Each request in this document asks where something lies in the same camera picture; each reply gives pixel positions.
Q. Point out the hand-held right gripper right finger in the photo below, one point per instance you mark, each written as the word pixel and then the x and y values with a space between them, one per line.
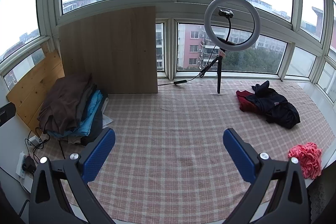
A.
pixel 237 153

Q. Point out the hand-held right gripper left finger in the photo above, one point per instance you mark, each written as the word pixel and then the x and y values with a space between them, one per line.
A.
pixel 98 154

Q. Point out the pink shirt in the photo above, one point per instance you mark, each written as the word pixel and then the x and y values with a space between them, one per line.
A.
pixel 305 158

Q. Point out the stack of folded clothes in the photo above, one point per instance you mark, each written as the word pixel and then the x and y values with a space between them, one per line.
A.
pixel 63 103

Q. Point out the dark grey folded garment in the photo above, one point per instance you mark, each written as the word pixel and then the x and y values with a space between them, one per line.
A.
pixel 93 129

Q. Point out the blue folded garment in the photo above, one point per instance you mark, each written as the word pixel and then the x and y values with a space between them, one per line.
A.
pixel 89 113

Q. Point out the red garment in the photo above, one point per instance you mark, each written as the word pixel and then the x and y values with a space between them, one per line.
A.
pixel 245 102

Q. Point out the navy garment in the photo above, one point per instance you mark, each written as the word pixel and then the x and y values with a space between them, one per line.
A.
pixel 278 108

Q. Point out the black power adapter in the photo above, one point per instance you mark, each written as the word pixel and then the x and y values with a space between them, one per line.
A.
pixel 28 164

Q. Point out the pink plaid blanket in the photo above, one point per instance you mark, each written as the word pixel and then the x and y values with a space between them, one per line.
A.
pixel 170 121

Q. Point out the white power strip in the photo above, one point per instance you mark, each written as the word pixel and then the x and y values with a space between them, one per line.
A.
pixel 20 163

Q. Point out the pine wood panel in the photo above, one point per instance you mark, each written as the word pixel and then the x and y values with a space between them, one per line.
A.
pixel 34 90

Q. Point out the pink tripod tag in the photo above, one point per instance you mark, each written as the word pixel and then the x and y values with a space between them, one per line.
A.
pixel 221 53

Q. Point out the light wooden board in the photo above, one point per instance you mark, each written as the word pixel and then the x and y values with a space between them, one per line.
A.
pixel 110 50

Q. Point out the black phone holder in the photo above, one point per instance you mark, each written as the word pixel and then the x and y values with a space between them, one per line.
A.
pixel 225 12

